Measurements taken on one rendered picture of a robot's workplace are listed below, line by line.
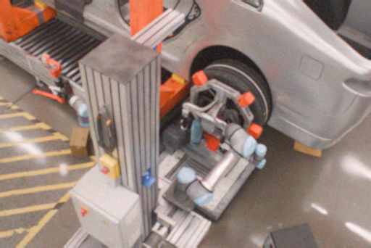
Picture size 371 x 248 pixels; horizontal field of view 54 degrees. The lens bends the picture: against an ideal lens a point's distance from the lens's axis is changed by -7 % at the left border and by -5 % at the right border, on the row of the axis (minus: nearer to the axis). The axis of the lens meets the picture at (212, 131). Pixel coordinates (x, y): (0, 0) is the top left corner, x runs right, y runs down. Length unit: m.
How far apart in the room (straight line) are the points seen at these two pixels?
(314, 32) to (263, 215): 1.75
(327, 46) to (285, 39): 0.30
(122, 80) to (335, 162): 3.03
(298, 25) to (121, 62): 1.39
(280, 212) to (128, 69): 2.41
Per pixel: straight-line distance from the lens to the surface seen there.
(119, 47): 1.70
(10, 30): 4.40
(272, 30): 2.69
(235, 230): 3.45
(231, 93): 2.83
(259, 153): 2.69
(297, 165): 3.99
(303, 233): 3.21
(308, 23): 2.65
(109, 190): 2.16
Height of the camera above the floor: 3.07
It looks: 50 degrees down
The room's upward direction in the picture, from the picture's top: 10 degrees clockwise
